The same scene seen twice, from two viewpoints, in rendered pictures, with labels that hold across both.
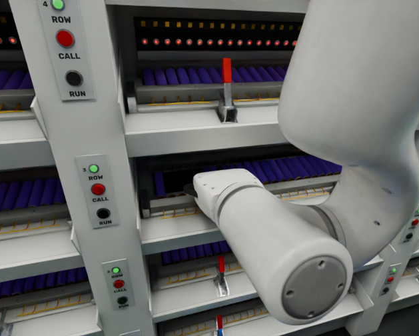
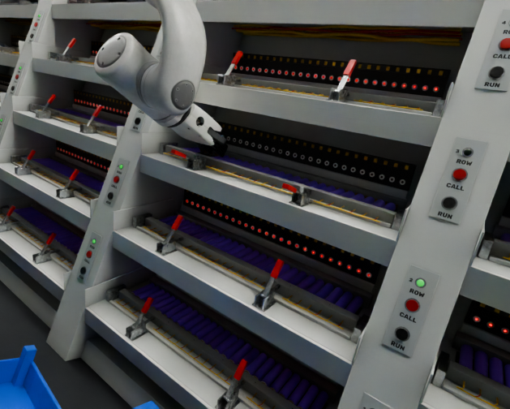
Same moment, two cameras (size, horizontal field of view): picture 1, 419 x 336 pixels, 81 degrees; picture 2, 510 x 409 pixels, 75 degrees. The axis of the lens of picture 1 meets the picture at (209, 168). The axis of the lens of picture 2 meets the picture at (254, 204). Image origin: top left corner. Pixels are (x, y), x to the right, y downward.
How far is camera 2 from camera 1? 0.74 m
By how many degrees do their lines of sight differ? 50
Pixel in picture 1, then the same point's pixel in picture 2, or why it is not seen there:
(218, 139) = (211, 94)
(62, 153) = not seen: hidden behind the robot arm
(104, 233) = (131, 136)
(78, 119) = not seen: hidden behind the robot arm
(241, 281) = (182, 259)
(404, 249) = (396, 368)
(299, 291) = (105, 48)
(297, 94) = not seen: outside the picture
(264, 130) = (238, 94)
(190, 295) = (144, 240)
